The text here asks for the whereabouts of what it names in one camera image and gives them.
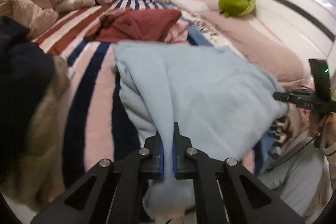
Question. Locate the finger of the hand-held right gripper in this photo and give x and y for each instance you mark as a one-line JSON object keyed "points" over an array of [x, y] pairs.
{"points": [[291, 96]]}

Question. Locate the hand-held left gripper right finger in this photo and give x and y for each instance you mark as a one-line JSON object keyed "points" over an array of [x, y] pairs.
{"points": [[175, 158]]}

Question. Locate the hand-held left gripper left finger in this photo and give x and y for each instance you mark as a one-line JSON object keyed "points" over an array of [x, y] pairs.
{"points": [[160, 158]]}

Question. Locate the light blue shirt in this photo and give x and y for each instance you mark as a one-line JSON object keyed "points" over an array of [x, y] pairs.
{"points": [[197, 87]]}

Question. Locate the person's right forearm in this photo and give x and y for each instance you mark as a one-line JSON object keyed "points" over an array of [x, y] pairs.
{"points": [[331, 132]]}

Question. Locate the person's grey-shirted torso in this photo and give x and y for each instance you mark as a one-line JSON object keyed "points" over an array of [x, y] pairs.
{"points": [[296, 174]]}

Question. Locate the striped blanket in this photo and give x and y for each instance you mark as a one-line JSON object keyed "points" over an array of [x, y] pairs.
{"points": [[94, 98]]}

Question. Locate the green plush toy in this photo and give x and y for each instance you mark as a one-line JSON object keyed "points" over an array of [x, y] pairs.
{"points": [[236, 2]]}

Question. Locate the tan garment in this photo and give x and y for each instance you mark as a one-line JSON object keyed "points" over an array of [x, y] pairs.
{"points": [[44, 134]]}

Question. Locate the pink garment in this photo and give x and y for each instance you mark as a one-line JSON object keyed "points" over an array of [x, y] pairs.
{"points": [[178, 32]]}

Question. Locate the maroon garment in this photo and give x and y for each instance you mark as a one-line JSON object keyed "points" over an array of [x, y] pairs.
{"points": [[141, 24]]}

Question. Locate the small beige pillow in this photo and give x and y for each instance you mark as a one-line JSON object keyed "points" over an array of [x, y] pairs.
{"points": [[191, 1]]}

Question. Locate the dark navy garment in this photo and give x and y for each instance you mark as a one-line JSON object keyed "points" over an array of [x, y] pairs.
{"points": [[21, 77]]}

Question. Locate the beige duvet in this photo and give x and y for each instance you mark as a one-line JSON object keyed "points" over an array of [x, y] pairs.
{"points": [[26, 8]]}

